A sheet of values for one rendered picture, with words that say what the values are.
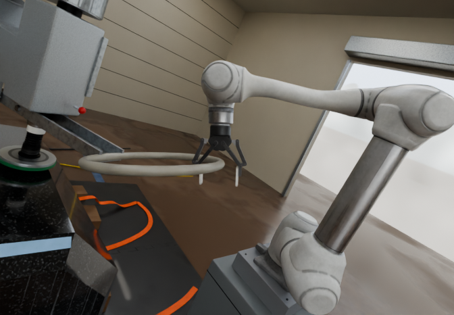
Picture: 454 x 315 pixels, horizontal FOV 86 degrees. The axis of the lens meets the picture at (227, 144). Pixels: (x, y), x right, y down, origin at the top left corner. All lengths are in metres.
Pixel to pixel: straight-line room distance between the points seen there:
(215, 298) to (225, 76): 0.91
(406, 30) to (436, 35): 0.47
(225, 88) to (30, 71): 0.85
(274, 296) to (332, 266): 0.30
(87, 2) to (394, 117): 1.15
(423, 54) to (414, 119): 4.32
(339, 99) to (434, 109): 0.27
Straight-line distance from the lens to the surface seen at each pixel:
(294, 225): 1.04
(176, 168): 0.69
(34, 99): 1.24
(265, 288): 1.10
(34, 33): 1.28
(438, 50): 5.08
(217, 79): 0.65
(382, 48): 5.28
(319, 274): 0.87
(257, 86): 0.72
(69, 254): 1.09
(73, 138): 1.12
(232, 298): 1.14
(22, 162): 1.39
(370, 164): 0.83
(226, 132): 0.84
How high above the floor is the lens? 1.46
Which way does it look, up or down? 10 degrees down
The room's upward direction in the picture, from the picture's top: 23 degrees clockwise
